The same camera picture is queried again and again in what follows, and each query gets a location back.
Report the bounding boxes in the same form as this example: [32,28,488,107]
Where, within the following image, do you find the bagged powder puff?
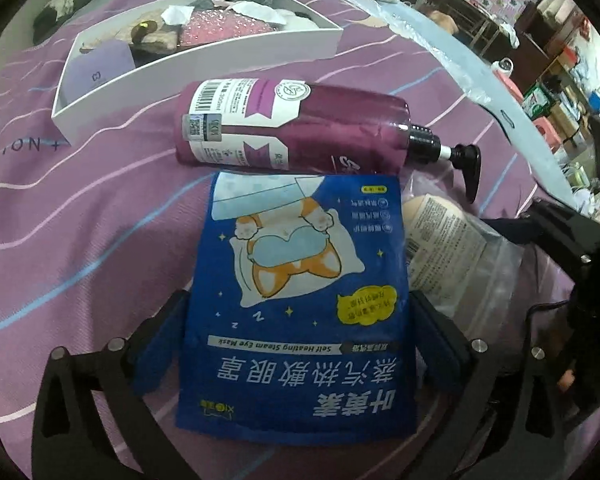
[402,174,524,342]

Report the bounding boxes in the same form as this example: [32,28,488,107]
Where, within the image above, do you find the blue eye mask pouch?
[176,172,416,446]

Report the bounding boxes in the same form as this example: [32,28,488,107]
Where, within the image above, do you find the purple shampoo pump bottle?
[174,78,481,202]

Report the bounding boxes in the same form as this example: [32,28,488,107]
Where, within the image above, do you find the lilac soft pouch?
[59,39,135,105]

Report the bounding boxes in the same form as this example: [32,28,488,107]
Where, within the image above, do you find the beige plaid cloth pouch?
[80,18,180,54]

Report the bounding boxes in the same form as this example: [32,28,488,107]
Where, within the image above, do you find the pink glitter sponge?
[178,9,288,49]

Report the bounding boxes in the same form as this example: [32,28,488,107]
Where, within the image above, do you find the clear plastic sheet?
[348,0,576,207]

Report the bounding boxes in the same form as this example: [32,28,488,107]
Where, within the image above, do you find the purple striped bed sheet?
[0,0,581,480]

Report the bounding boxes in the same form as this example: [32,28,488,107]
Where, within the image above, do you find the white cardboard box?
[50,0,342,143]

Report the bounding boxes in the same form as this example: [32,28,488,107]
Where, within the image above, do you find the black white garment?
[32,0,91,46]

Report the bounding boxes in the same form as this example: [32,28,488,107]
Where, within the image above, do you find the black cable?
[523,299,574,346]

